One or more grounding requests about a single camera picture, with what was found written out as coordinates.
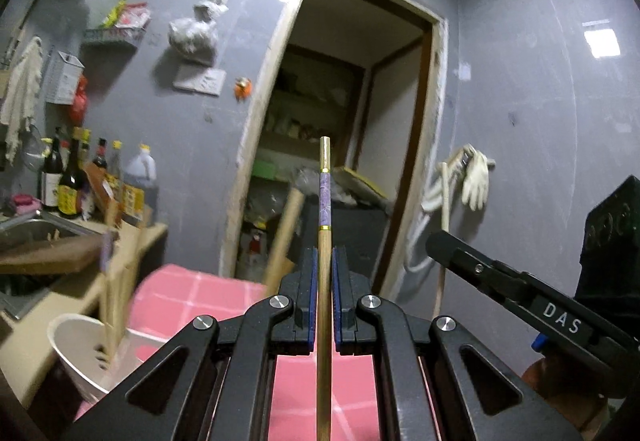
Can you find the white plastic utensil caddy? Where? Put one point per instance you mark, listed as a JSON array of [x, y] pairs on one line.
[[80, 343]]

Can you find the steel sink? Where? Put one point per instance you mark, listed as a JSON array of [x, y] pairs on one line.
[[20, 293]]

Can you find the dark soy sauce bottle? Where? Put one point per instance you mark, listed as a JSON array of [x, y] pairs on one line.
[[73, 181]]

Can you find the dark wine bottle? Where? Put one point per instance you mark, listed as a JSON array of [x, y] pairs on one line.
[[51, 174]]

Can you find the white metal wall box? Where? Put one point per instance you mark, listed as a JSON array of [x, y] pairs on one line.
[[63, 78]]

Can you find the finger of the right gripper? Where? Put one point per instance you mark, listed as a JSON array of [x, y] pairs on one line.
[[568, 325]]

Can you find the white rubber gloves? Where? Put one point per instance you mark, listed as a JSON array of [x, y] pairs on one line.
[[470, 168]]

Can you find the red plastic bag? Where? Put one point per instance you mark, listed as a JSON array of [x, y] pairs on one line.
[[77, 110]]

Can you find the black cabinet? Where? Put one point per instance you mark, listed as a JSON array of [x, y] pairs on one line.
[[359, 229]]

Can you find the large oil jug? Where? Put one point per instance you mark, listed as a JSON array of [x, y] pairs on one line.
[[140, 188]]

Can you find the plain wooden chopstick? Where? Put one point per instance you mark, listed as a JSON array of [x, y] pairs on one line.
[[278, 265], [105, 265], [124, 285]]

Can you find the orange wall hook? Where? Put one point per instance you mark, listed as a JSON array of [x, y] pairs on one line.
[[243, 88]]

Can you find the hanging plastic bag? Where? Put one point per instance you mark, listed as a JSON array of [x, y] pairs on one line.
[[195, 38]]

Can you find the wooden door frame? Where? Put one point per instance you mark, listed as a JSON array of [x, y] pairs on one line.
[[422, 148]]

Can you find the grey wall shelf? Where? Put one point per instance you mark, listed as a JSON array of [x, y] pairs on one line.
[[114, 36]]

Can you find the pink checkered tablecloth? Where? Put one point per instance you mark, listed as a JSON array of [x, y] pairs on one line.
[[240, 335]]

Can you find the person right hand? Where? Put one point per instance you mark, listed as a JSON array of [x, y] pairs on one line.
[[567, 389]]

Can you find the hanging white towel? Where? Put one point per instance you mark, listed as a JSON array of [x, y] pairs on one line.
[[18, 107]]

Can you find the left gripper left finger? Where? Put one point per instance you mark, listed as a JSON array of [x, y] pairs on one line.
[[240, 360]]

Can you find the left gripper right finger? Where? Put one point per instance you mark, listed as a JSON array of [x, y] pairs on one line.
[[434, 380]]

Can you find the wooden cutting board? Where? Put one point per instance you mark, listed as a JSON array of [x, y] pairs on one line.
[[62, 256]]

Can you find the wall switch panel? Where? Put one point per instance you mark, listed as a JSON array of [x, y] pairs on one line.
[[199, 80]]

